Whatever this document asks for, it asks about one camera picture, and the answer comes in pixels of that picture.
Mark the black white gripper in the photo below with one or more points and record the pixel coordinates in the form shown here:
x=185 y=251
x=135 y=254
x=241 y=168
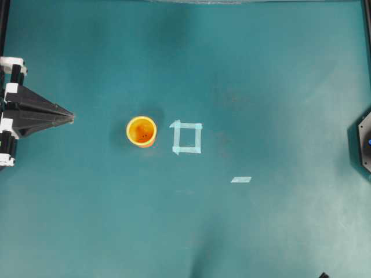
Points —
x=13 y=94

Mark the teal tape strip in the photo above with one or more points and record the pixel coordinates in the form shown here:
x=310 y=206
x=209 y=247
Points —
x=245 y=179

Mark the teal tape square marker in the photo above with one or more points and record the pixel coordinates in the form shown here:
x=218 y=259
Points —
x=186 y=137

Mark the orange cup block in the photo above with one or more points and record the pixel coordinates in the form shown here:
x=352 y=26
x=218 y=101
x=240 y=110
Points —
x=141 y=131

